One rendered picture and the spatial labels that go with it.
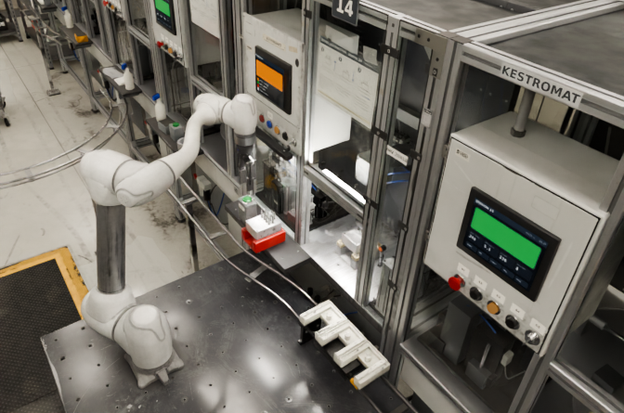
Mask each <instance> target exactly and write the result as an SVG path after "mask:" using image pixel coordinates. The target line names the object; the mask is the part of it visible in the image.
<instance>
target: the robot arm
mask: <svg viewBox="0 0 624 413"><path fill-rule="evenodd" d="M193 107H194V109H195V111H196V112H195V113H194V114H193V115H192V116H191V117H190V118H189V120H188V124H187V128H186V133H185V139H184V144H183V147H182V149H181V150H179V151H178V152H176V153H173V154H171V155H169V156H166V157H164V158H161V159H158V160H157V161H154V162H152V163H150V164H148V163H146V162H142V161H136V160H134V159H132V158H130V157H128V156H126V155H124V154H122V153H119V152H116V151H113V150H108V149H100V150H94V151H90V152H88V153H86V154H85V155H84V156H83V157H82V159H81V162H80V165H79V171H80V174H81V176H82V178H83V179H84V181H85V182H86V185H87V187H88V190H89V192H90V195H91V198H92V200H93V201H94V202H95V203H96V231H97V284H96V285H95V286H94V287H93V288H92V290H91V291H90V292H88V293H87V294H86V296H85V297H84V298H83V301H82V304H81V313H82V316H83V319H84V321H85V323H86V324H87V325H88V326H89V327H90V328H92V329H93V330H95V331H96V332H98V333H99V334H101V335H102V336H104V337H106V338H108V339H110V340H112V341H114V342H117V343H118V344H119V345H120V346H121V347H122V348H123V349H124V350H125V351H126V353H125V355H124V359H125V360H126V361H127V362H128V363H129V365H130V367H131V369H132V370H133V372H134V374H135V376H136V379H137V385H138V388H139V389H144V388H146V387H147V386H148V385H149V384H150V383H152V382H154V381H156V380H160V381H161V382H162V384H163V385H166V384H168V383H169V382H170V381H169V379H168V376H167V374H169V373H171V372H173V371H175V370H179V369H181V368H183V367H184V362H183V361H182V360H181V359H180V358H179V357H178V355H177V354H176V351H175V349H174V348H173V346H172V335H171V330H170V327H169V323H168V320H167V318H166V316H165V315H164V313H163V312H162V311H161V310H160V309H159V308H157V307H155V306H153V305H150V304H141V305H137V302H136V299H135V297H134V294H133V292H132V288H131V286H130V285H129V284H128V283H127V282H126V281H125V206H126V207H129V208H132V207H137V206H140V205H143V204H146V203H148V202H150V201H152V200H154V199H156V198H157V197H159V196H160V195H161V194H163V192H165V191H166V190H167V189H168V188H169V187H170V186H171V185H172V184H173V183H174V182H175V181H176V180H177V179H178V178H179V176H180V175H182V174H183V173H184V172H185V171H186V170H187V169H188V168H189V167H190V165H191V164H192V163H193V162H194V161H195V159H196V158H197V156H198V153H199V149H200V136H201V126H202V125H204V124H205V125H208V126H211V125H214V124H220V123H225V124H227V125H229V126H230V127H231V128H233V129H234V139H235V143H236V144H237V148H236V152H237V167H239V170H240V184H243V183H246V170H247V175H248V178H247V191H251V190H254V179H256V170H255V163H256V160H253V159H252V157H253V156H252V152H253V151H254V142H255V127H256V125H257V112H256V106H255V102H254V99H253V98H252V97H251V96H250V95H247V94H238V95H236V96H235V97H234V98H233V100H230V99H228V98H226V97H221V96H219V95H215V94H201V95H198V96H197V97H196V98H195V100H194V104H193ZM245 165H246V168H245Z"/></svg>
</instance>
